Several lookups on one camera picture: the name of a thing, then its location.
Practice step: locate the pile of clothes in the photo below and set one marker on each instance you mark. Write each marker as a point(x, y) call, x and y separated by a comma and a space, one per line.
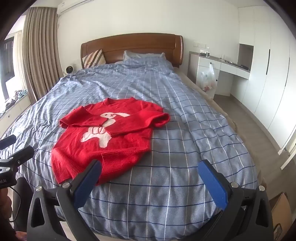
point(18, 93)

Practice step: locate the white wardrobe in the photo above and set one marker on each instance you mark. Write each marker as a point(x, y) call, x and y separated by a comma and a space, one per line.
point(266, 81)

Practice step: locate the white window seat cabinet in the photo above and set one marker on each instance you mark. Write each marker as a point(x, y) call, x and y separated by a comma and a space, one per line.
point(13, 115)

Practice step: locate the white air conditioner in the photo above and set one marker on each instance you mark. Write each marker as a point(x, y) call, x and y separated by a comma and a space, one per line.
point(74, 5)

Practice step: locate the blue checked duvet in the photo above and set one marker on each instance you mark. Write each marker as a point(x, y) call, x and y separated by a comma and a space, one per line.
point(185, 129)

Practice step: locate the small round fan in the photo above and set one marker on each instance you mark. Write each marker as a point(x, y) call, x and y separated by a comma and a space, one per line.
point(69, 70)

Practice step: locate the white plastic bag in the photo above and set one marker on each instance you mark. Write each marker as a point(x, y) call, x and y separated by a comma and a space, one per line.
point(208, 78)

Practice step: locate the brown wooden headboard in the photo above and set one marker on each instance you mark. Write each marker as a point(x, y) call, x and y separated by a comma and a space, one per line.
point(138, 44)

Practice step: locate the clear bottle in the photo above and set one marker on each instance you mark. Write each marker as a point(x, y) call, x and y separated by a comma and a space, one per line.
point(207, 52)

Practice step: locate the beige bed base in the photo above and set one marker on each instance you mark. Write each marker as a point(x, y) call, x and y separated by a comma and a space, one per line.
point(203, 90)

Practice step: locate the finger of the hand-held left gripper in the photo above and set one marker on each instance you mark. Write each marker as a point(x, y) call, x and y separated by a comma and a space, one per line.
point(23, 154)
point(8, 141)

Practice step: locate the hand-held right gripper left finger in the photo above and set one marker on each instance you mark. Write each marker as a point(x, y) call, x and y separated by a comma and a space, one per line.
point(86, 183)

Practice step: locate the cardboard box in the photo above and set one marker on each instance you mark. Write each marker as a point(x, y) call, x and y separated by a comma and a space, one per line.
point(281, 208)

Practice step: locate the white desk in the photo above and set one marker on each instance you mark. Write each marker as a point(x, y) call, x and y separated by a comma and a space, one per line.
point(231, 67)

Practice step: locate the beige curtain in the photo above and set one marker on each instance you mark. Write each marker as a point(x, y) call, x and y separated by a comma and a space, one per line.
point(41, 46)

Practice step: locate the striped cushion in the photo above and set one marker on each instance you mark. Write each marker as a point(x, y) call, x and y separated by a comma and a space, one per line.
point(93, 59)

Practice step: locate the dark framed window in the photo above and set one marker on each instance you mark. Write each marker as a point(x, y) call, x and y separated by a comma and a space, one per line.
point(8, 60)

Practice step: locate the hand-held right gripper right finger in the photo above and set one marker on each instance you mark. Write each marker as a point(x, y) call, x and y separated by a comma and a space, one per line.
point(214, 183)

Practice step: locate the red knitted sweater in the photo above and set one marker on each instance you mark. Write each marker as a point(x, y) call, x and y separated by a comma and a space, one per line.
point(124, 143)

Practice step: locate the blue checked pillow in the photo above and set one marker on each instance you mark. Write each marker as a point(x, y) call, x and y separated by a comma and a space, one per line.
point(134, 55)

